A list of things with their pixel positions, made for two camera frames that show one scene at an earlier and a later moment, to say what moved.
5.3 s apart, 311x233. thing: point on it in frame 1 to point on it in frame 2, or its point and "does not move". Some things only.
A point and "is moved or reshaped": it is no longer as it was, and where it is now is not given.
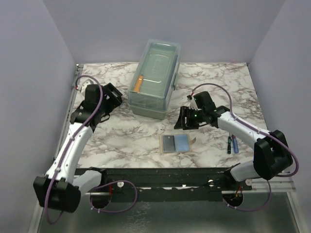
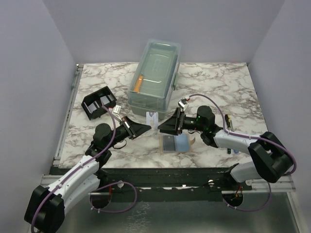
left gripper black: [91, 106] to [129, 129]
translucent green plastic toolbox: [156, 77] does not move
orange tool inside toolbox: [138, 84] does not move
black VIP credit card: [168, 143] does not move
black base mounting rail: [164, 184] does not move
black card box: [112, 97] is moved or reshaped
